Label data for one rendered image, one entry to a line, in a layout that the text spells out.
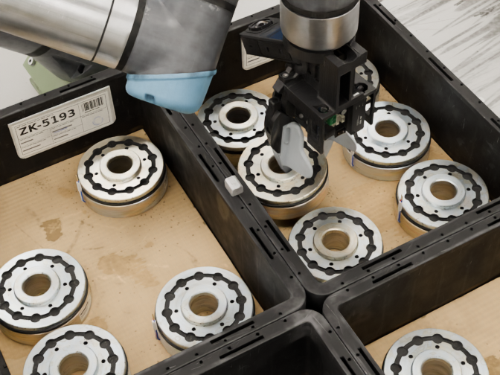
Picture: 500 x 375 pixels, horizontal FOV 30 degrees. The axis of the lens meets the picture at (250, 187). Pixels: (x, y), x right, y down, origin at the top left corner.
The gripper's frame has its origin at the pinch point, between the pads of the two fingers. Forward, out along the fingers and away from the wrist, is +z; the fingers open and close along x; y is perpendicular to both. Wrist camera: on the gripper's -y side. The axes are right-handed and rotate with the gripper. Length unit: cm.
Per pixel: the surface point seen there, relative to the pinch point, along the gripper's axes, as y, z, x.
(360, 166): 3.3, 3.2, 6.0
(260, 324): 18.0, -5.5, -19.3
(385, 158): 5.4, 1.4, 7.8
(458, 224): 20.7, -5.5, 3.2
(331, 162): -0.1, 4.6, 4.5
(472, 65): -10.9, 17.6, 41.5
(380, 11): -9.9, -4.3, 20.0
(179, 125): -8.1, -5.3, -11.1
